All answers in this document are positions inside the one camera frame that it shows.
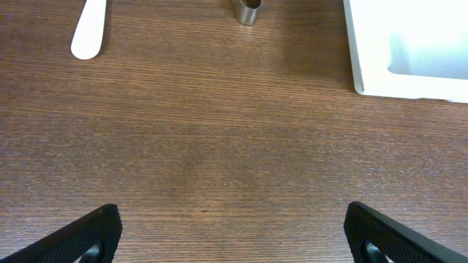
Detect white plastic cutlery tray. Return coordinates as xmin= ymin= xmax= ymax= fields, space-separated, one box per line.
xmin=344 ymin=0 xmax=467 ymax=103

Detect long metal tweezers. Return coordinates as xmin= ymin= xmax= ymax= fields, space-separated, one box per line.
xmin=233 ymin=0 xmax=263 ymax=26

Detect pink plastic knife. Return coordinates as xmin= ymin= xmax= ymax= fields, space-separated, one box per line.
xmin=70 ymin=0 xmax=107 ymax=60

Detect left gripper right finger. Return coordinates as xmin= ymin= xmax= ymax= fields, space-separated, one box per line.
xmin=344 ymin=202 xmax=467 ymax=263

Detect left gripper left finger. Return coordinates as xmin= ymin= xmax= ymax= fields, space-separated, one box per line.
xmin=1 ymin=204 xmax=123 ymax=263

